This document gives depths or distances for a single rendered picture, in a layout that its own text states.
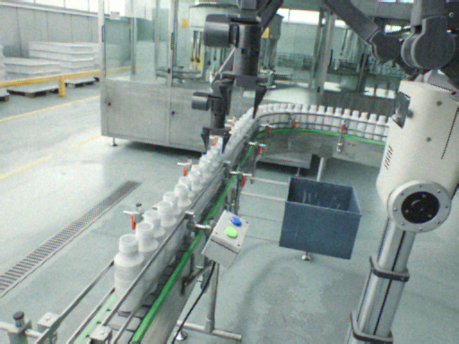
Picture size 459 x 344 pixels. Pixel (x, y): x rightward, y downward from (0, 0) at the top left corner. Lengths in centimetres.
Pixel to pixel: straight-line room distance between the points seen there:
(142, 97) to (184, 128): 67
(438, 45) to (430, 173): 37
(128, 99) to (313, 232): 375
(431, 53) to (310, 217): 92
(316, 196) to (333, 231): 31
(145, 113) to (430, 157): 416
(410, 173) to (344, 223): 57
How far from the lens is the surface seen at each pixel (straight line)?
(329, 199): 186
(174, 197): 96
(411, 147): 104
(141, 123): 493
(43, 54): 1040
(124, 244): 76
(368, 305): 132
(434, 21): 84
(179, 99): 467
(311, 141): 272
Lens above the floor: 156
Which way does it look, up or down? 21 degrees down
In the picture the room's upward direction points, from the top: 6 degrees clockwise
